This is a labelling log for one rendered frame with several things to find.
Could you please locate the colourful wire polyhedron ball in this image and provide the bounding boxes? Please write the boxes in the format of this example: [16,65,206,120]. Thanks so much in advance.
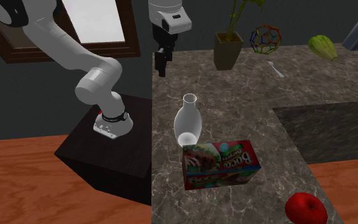
[249,24,283,55]

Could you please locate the red food box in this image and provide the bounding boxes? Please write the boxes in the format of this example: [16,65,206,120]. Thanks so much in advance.
[181,139,262,191]

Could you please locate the brown framed window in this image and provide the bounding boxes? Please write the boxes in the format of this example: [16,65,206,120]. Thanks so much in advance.
[0,0,142,64]

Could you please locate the green squash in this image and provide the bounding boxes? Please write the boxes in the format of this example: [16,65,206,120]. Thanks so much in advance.
[308,34,339,62]

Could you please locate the potted green plant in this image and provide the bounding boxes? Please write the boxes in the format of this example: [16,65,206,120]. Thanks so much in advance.
[213,0,266,71]

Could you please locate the red apple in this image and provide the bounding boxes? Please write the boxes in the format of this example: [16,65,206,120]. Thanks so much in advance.
[284,192,329,224]

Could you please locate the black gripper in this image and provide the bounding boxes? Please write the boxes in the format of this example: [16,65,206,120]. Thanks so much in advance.
[152,24,179,78]

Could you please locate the white plastic spoon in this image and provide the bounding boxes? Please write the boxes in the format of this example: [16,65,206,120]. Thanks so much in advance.
[266,60,285,79]

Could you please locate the dark robot stand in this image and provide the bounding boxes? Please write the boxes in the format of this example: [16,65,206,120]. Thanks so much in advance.
[53,94,153,206]

